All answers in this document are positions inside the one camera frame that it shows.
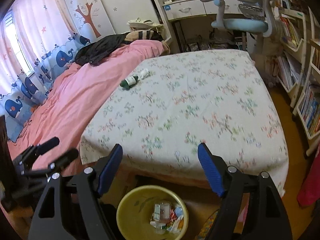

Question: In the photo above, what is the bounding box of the light blue desk chair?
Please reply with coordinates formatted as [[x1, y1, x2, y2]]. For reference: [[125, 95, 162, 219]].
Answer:
[[200, 0, 277, 37]]

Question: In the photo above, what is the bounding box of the trash pile in bin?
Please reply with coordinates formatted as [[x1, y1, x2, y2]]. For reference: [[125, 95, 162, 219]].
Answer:
[[150, 202, 184, 235]]

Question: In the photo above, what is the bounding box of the white wardrobe tree decal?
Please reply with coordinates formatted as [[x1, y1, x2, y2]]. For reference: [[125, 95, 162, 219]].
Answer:
[[65, 0, 159, 41]]

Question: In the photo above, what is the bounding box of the pink quilt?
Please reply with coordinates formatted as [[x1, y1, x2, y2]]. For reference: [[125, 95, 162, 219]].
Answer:
[[8, 40, 168, 169]]

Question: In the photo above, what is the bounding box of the green small bottle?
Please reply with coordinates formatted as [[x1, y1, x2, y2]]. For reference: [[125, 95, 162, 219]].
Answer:
[[120, 75, 139, 90]]

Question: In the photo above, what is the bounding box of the colourful floor mat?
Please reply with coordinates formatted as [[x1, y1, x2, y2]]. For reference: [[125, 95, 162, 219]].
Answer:
[[194, 210, 219, 240]]

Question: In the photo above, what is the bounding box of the floral bed sheet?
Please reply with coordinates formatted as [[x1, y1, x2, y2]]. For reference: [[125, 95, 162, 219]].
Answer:
[[80, 49, 289, 194]]

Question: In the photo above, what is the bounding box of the black clothing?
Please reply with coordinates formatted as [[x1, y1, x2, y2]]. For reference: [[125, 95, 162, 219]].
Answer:
[[75, 33, 128, 66]]

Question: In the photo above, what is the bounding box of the red cloth item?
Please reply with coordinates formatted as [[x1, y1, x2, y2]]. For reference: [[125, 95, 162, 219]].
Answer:
[[297, 147, 320, 207]]

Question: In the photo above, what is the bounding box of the yellow-green trash bin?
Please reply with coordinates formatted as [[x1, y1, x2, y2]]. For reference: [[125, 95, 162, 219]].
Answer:
[[116, 185, 189, 239]]

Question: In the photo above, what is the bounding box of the white bookshelf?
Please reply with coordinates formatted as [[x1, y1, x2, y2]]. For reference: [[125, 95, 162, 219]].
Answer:
[[274, 0, 319, 158]]

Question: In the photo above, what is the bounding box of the beige tote bag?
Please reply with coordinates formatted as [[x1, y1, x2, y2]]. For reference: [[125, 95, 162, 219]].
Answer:
[[127, 18, 164, 30]]

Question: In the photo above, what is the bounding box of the striped pillow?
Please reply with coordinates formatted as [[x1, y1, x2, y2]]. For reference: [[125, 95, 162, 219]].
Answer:
[[125, 30, 163, 42]]

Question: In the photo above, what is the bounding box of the white desk with drawers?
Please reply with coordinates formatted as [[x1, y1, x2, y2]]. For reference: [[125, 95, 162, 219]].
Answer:
[[163, 0, 243, 52]]

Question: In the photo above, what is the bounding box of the small white wrapper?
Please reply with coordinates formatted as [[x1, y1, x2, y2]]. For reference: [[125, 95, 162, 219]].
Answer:
[[139, 68, 150, 80]]

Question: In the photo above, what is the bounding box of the whale pattern curtain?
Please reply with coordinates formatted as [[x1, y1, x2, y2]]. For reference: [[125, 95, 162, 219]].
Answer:
[[0, 33, 92, 143]]

